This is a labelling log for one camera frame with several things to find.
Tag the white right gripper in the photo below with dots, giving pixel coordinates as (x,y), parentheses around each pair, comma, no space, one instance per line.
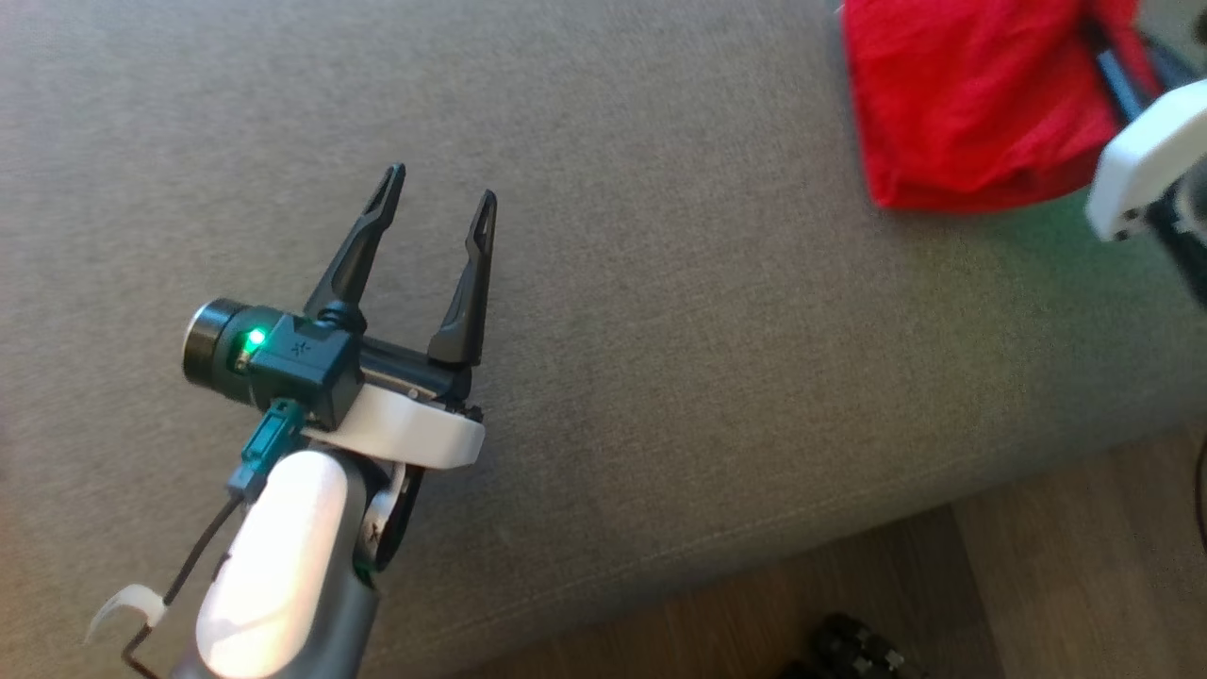
(1150,151)

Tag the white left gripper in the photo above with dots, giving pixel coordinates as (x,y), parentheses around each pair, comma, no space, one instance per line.
(415,424)

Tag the red basketball jersey white sleeves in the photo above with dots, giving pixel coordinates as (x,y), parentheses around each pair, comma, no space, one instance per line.
(962,94)

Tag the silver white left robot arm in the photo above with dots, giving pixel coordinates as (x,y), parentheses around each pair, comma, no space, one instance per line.
(283,566)

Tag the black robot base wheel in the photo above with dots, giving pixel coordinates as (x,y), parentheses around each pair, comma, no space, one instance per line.
(849,651)

